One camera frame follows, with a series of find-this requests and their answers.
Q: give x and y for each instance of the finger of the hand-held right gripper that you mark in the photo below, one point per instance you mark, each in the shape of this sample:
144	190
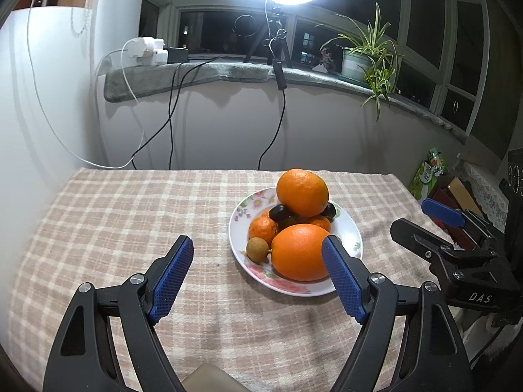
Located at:
443	212
408	230

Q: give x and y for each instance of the beige checkered blanket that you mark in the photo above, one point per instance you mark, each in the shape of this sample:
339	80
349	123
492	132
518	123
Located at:
122	212

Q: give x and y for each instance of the spider plant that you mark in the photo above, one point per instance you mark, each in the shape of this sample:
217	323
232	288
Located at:
378	81

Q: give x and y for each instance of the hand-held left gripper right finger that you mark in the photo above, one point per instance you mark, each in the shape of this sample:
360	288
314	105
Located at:
343	279

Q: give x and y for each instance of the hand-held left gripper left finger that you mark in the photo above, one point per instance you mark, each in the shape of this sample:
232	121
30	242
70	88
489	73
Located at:
171	281

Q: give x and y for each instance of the white lace cloth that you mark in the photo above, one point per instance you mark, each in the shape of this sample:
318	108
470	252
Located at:
486	188

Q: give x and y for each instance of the white framed window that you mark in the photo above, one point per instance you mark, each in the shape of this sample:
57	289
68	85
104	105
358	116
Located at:
212	0

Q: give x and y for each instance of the white floral plate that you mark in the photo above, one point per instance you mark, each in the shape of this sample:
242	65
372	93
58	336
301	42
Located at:
347	228

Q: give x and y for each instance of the brown cardboard box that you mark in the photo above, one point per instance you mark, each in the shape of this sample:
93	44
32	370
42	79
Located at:
461	190

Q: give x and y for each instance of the green printed bag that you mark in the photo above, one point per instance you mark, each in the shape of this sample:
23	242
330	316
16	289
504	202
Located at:
427	175

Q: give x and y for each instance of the medium mandarin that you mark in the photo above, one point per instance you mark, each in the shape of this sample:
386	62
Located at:
263	230

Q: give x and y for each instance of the white charger block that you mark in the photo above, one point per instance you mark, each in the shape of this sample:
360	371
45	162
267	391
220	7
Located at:
143	51

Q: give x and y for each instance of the black power adapter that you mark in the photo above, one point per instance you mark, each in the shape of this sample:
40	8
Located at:
177	55

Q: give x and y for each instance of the white plant pot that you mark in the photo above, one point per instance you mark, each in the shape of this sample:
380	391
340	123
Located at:
353	65

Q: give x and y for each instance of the black tripod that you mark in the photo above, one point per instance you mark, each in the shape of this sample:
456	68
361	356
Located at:
276	12

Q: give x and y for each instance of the red cardboard box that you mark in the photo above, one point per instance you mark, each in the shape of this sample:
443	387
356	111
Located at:
443	196

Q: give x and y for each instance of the dark purple fruit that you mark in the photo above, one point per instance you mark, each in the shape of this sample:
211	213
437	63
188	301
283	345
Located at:
330	211
280	212

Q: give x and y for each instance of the large orange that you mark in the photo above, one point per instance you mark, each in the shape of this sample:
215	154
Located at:
298	253
302	192

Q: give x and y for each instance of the grey windowsill mat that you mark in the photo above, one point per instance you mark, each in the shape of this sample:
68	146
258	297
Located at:
229	71

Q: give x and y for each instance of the white panel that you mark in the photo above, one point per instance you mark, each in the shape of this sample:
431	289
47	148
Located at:
49	90

